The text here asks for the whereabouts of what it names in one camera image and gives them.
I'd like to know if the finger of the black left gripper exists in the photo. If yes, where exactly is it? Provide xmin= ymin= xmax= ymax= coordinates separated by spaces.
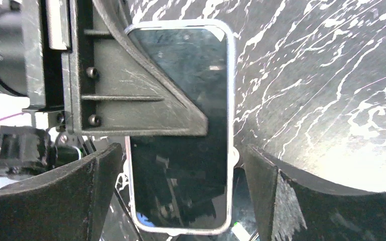
xmin=61 ymin=1 xmax=208 ymax=136

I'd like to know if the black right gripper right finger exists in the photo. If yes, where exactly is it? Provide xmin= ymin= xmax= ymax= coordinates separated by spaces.
xmin=243 ymin=145 xmax=386 ymax=240

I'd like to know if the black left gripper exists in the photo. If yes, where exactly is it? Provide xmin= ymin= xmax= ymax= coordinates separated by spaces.
xmin=0 ymin=1 xmax=72 ymax=111

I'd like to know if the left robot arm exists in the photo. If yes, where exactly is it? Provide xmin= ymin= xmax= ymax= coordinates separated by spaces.
xmin=0 ymin=1 xmax=208 ymax=179

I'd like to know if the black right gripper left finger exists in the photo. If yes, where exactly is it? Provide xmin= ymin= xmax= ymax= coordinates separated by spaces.
xmin=0 ymin=143 xmax=123 ymax=240

